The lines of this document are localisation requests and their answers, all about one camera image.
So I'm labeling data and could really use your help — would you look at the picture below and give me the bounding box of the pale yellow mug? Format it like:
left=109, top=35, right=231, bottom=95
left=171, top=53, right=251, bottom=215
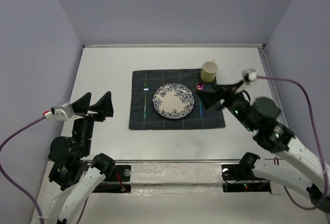
left=201, top=59, right=218, bottom=83

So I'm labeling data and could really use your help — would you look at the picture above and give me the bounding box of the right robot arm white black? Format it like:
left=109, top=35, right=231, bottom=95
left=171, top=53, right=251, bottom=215
left=196, top=80, right=329, bottom=214

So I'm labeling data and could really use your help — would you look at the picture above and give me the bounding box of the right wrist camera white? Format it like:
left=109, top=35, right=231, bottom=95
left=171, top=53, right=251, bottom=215
left=235, top=69, right=257, bottom=93

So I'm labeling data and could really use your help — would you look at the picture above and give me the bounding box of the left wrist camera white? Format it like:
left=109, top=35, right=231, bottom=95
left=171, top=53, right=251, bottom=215
left=43, top=102, right=83, bottom=122

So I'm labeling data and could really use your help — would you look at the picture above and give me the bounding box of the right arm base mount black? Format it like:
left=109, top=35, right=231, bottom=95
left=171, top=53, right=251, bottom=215
left=221, top=164, right=272, bottom=193

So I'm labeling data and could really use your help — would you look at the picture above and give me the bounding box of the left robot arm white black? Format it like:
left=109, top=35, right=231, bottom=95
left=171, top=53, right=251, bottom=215
left=31, top=91, right=116, bottom=223

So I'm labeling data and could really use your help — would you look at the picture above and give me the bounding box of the iridescent spoon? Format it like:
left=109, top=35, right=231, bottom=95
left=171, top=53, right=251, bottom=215
left=196, top=81, right=206, bottom=119

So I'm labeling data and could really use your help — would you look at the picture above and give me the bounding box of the dark grey checked cloth placemat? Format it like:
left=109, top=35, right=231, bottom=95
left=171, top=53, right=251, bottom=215
left=129, top=68, right=225, bottom=130

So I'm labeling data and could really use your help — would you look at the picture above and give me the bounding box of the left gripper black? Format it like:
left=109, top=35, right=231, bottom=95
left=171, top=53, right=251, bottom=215
left=73, top=90, right=114, bottom=154

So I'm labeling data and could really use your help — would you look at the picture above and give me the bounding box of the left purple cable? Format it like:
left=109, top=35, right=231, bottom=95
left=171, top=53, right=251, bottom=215
left=0, top=113, right=90, bottom=224

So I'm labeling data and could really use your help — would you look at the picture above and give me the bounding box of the iridescent fork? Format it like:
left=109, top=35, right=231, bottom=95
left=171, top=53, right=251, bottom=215
left=143, top=81, right=149, bottom=119

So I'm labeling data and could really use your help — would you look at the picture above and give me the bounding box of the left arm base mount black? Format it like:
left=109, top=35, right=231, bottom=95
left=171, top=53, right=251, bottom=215
left=93, top=164, right=131, bottom=194

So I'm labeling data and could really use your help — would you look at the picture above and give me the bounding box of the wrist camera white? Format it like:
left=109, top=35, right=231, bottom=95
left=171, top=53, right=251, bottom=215
left=235, top=69, right=257, bottom=93
left=43, top=102, right=83, bottom=122

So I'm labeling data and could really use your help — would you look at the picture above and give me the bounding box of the blue floral ceramic plate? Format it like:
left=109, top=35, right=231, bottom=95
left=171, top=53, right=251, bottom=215
left=152, top=83, right=195, bottom=119

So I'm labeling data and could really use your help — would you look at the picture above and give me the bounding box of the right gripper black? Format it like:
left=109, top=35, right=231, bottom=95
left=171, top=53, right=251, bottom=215
left=194, top=78, right=254, bottom=130

